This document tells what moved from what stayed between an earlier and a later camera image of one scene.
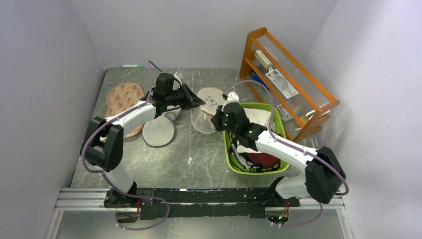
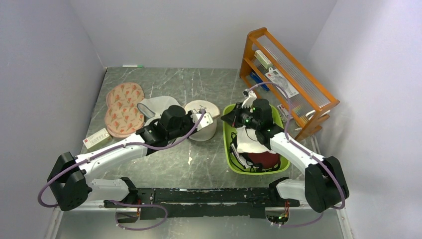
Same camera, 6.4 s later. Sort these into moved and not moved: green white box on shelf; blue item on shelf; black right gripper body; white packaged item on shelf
Moved: black right gripper body
Not moved: blue item on shelf; white packaged item on shelf; green white box on shelf
